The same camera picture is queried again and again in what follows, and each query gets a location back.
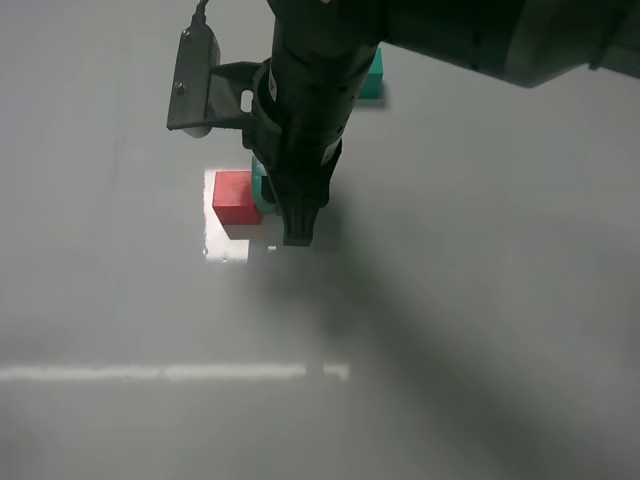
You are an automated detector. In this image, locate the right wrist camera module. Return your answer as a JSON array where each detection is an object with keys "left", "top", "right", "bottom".
[{"left": 167, "top": 15, "right": 263, "bottom": 138}]

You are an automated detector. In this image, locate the black right camera cable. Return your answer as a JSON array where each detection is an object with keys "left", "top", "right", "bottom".
[{"left": 189, "top": 0, "right": 214, "bottom": 27}]

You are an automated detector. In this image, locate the green foam cube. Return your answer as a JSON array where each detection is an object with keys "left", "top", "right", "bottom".
[{"left": 251, "top": 156, "right": 280, "bottom": 215}]

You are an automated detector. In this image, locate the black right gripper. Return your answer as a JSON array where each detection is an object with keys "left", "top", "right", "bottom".
[{"left": 252, "top": 39, "right": 377, "bottom": 246}]

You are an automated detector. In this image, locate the green template cube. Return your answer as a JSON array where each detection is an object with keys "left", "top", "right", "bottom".
[{"left": 359, "top": 47, "right": 384, "bottom": 100}]

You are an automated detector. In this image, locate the red foam cube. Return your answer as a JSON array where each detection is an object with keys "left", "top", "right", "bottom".
[{"left": 212, "top": 170, "right": 262, "bottom": 226}]

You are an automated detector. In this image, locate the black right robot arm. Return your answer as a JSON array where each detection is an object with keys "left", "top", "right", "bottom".
[{"left": 249, "top": 0, "right": 639, "bottom": 246}]

